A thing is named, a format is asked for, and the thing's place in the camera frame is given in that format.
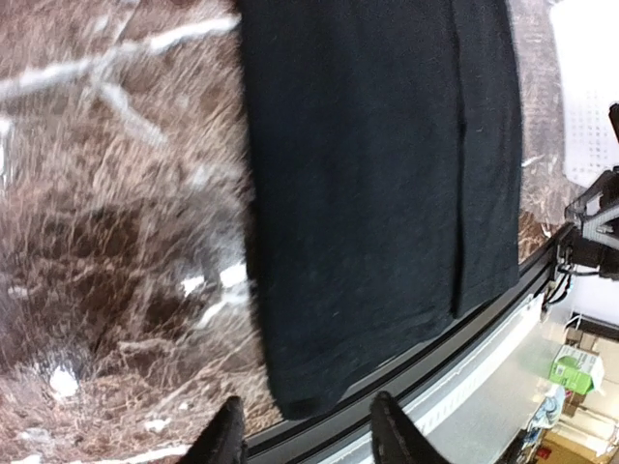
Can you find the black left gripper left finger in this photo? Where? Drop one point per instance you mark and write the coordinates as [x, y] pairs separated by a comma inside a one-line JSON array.
[[223, 439]]

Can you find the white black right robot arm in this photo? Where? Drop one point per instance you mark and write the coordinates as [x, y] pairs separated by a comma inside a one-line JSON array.
[[591, 249]]

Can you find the brown cardboard boxes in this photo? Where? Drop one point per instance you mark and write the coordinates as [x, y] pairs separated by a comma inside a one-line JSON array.
[[587, 430]]

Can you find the white plastic laundry basket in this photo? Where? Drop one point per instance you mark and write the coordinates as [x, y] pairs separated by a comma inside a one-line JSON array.
[[586, 37]]

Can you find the black garment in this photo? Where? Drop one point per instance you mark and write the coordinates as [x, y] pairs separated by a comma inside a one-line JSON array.
[[386, 147]]

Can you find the white slotted cable duct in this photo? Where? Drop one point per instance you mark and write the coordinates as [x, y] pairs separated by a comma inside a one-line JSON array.
[[464, 401]]

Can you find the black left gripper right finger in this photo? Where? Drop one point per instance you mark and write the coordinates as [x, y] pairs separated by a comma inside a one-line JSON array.
[[394, 437]]

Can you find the green cardboard box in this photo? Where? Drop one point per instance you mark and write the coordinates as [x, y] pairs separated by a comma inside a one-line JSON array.
[[577, 370]]

